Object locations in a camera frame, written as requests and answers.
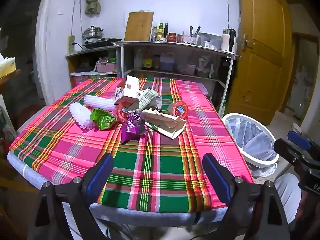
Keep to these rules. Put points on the person's grey trouser leg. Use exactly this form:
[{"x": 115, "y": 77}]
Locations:
[{"x": 287, "y": 192}]

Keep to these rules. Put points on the green snack wrapper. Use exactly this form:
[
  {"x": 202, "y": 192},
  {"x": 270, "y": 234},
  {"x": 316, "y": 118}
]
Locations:
[{"x": 103, "y": 120}]

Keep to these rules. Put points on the blue plastic jug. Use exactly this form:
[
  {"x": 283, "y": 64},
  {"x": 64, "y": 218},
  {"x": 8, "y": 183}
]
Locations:
[{"x": 166, "y": 62}]

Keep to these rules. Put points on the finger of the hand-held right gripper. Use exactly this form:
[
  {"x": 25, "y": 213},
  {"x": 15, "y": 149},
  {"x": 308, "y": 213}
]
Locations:
[
  {"x": 285, "y": 148},
  {"x": 298, "y": 137}
]

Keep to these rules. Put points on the white plastic waste bin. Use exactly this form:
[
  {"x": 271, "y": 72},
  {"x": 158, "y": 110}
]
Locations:
[{"x": 260, "y": 161}]

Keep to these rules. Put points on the white foam fruit net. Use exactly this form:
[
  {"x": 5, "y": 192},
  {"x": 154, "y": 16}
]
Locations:
[
  {"x": 97, "y": 102},
  {"x": 80, "y": 116}
]

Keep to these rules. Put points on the purple snack wrapper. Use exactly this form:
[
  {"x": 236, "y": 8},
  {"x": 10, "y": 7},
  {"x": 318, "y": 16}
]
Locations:
[{"x": 132, "y": 126}]

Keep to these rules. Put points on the black induction cooker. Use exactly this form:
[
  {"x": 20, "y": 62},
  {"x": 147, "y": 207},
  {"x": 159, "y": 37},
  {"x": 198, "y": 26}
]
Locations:
[{"x": 100, "y": 42}]

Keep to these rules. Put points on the large yellow label oil bottle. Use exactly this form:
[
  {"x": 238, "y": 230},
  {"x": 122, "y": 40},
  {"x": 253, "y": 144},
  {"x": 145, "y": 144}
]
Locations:
[{"x": 147, "y": 62}]

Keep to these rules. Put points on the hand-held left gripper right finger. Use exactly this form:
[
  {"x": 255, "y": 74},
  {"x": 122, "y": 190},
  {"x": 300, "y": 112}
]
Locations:
[{"x": 217, "y": 177}]

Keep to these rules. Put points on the dark sauce bottle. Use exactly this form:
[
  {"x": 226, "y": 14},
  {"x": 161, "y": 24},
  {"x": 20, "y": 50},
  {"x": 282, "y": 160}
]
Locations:
[{"x": 166, "y": 31}]

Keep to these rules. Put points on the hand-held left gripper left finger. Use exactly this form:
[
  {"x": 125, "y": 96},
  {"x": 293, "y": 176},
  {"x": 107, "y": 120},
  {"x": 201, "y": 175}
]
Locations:
[{"x": 100, "y": 177}]

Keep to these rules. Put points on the small yellow label sauce bottle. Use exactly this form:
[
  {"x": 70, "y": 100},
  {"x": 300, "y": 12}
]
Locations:
[{"x": 160, "y": 31}]

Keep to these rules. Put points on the clear cup with red lid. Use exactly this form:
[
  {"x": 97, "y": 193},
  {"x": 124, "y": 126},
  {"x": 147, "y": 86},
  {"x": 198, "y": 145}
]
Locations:
[
  {"x": 180, "y": 110},
  {"x": 123, "y": 112}
]

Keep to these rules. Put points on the small white cup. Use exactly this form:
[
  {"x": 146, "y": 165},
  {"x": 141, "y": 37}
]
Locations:
[{"x": 207, "y": 44}]

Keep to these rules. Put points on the white printed carton box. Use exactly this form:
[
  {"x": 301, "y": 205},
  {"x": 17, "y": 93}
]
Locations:
[{"x": 130, "y": 90}]

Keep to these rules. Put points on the steel steamer pot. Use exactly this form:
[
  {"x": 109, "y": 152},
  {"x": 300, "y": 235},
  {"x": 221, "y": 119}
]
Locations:
[{"x": 93, "y": 33}]

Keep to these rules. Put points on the pink green plaid tablecloth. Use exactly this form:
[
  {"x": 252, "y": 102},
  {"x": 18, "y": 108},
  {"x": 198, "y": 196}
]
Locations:
[{"x": 155, "y": 170}]

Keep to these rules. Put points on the pink plastic basket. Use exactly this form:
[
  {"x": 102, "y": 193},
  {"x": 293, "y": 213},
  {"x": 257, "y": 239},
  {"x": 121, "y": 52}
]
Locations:
[{"x": 106, "y": 67}]

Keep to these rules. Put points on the green glass bottle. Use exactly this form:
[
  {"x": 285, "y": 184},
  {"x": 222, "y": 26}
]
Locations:
[{"x": 222, "y": 108}]

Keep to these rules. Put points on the white floor bowl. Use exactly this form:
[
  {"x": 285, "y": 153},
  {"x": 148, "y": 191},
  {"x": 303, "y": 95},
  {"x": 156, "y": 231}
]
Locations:
[{"x": 298, "y": 128}]

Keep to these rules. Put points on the metal kitchen shelf unit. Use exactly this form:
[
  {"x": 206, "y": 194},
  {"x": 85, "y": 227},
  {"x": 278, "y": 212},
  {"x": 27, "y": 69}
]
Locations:
[{"x": 175, "y": 44}]

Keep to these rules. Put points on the translucent white bin liner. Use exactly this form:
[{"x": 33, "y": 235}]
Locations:
[{"x": 247, "y": 135}]

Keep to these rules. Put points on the pink knife holder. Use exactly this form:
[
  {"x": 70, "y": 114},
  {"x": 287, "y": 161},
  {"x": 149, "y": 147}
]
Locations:
[{"x": 189, "y": 40}]

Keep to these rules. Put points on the white plastic bottle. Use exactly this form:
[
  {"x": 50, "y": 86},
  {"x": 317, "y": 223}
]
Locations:
[{"x": 138, "y": 60}]

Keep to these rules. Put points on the white and black kettle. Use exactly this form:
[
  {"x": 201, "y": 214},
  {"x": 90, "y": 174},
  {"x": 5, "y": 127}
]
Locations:
[{"x": 228, "y": 40}]

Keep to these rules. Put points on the yellow wooden door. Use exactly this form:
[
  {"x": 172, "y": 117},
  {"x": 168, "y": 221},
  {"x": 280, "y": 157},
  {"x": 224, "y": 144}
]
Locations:
[{"x": 260, "y": 67}]

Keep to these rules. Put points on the yellow and white box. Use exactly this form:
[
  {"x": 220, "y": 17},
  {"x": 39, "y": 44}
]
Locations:
[{"x": 7, "y": 66}]

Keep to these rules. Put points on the small clear glass bottle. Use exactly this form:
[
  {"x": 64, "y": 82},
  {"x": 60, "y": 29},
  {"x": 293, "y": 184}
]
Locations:
[{"x": 154, "y": 33}]

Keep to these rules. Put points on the small glass jar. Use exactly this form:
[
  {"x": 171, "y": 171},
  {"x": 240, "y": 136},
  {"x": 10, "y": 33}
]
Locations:
[{"x": 179, "y": 38}]

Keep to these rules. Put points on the storage box with purple lid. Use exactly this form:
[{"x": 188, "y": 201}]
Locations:
[{"x": 202, "y": 88}]

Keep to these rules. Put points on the yellowed power strip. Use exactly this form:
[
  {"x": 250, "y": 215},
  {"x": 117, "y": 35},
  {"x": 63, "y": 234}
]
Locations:
[{"x": 71, "y": 45}]

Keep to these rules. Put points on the clear plastic storage container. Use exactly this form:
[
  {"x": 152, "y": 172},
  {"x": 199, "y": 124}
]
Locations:
[{"x": 211, "y": 40}]

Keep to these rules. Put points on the red sauce jar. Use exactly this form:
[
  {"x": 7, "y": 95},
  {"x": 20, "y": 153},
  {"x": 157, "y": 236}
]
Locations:
[{"x": 172, "y": 37}]

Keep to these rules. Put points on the brown white paper package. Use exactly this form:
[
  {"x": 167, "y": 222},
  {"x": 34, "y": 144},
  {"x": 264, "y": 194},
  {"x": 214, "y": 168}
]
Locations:
[{"x": 165, "y": 123}]

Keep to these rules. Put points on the black bottle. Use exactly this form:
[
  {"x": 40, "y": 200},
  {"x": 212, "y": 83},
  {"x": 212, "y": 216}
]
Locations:
[{"x": 225, "y": 68}]

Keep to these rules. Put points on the pale green printed packet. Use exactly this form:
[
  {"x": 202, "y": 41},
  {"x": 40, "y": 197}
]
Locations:
[{"x": 147, "y": 97}]

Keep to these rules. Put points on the brown jar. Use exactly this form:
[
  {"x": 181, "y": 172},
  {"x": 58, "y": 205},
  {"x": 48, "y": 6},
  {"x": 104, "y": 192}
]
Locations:
[{"x": 156, "y": 62}]

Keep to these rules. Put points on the wooden cutting board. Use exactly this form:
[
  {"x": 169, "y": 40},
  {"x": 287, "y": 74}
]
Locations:
[{"x": 138, "y": 26}]

